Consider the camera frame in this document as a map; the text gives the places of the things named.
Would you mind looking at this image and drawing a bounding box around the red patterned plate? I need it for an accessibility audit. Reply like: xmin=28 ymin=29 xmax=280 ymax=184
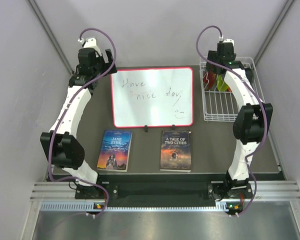
xmin=202 ymin=71 xmax=216 ymax=91

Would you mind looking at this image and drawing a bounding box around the lime green plate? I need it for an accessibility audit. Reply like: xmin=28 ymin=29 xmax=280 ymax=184
xmin=216 ymin=75 xmax=229 ymax=92

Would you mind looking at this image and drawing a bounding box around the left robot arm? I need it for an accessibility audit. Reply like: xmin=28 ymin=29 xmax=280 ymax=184
xmin=40 ymin=46 xmax=117 ymax=199

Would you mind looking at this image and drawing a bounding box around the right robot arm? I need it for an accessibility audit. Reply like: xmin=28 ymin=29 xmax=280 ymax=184
xmin=205 ymin=39 xmax=273 ymax=198

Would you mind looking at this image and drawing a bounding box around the pink framed whiteboard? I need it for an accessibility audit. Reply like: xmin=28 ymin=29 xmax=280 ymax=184
xmin=110 ymin=66 xmax=194 ymax=128

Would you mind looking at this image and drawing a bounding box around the Jane Eyre book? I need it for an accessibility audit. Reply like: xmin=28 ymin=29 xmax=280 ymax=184
xmin=96 ymin=130 xmax=133 ymax=172

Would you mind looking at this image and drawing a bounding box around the Tale of Two Cities book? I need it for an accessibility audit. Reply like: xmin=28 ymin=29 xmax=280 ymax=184
xmin=160 ymin=130 xmax=192 ymax=173

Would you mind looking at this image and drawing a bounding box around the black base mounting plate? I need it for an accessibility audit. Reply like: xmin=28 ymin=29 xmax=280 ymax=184
xmin=74 ymin=181 xmax=253 ymax=207

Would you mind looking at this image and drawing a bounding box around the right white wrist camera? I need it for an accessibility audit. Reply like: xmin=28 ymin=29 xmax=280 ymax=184
xmin=219 ymin=36 xmax=235 ymax=46

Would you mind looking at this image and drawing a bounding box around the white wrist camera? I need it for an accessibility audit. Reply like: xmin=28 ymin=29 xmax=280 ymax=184
xmin=219 ymin=36 xmax=235 ymax=46
xmin=78 ymin=37 xmax=98 ymax=49

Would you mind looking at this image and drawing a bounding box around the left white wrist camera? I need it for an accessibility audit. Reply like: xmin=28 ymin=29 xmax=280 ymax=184
xmin=78 ymin=37 xmax=98 ymax=49

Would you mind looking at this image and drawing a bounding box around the white wire dish rack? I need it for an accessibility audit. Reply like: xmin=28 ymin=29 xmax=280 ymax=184
xmin=199 ymin=56 xmax=264 ymax=122

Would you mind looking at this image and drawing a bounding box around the aluminium rail frame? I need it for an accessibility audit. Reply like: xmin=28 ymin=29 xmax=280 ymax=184
xmin=30 ymin=180 xmax=300 ymax=213

